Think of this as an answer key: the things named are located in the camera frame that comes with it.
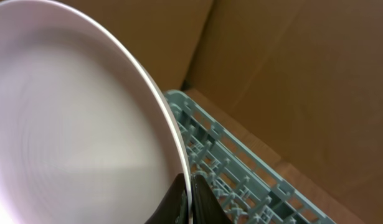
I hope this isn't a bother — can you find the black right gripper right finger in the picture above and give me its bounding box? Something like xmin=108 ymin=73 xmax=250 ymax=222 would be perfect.
xmin=191 ymin=174 xmax=232 ymax=224

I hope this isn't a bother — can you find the grey dishwasher rack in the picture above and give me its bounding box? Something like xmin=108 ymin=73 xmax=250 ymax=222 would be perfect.
xmin=164 ymin=90 xmax=333 ymax=224

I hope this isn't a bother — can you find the large white plate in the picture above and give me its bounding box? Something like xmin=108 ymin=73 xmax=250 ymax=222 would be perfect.
xmin=0 ymin=1 xmax=191 ymax=223

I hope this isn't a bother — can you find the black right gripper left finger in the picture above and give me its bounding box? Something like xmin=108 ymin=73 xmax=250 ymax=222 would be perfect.
xmin=145 ymin=173 xmax=188 ymax=224

